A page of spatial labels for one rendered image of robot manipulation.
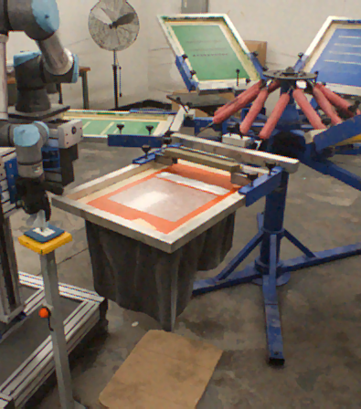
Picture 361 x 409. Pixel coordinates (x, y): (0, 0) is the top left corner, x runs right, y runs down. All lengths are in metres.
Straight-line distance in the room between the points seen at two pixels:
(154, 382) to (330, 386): 0.85
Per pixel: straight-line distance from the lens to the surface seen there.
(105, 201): 1.85
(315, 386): 2.46
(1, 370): 2.26
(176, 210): 1.76
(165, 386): 2.33
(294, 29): 6.27
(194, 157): 2.02
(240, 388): 2.38
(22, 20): 1.62
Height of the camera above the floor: 1.72
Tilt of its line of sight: 26 degrees down
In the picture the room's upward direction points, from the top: 1 degrees clockwise
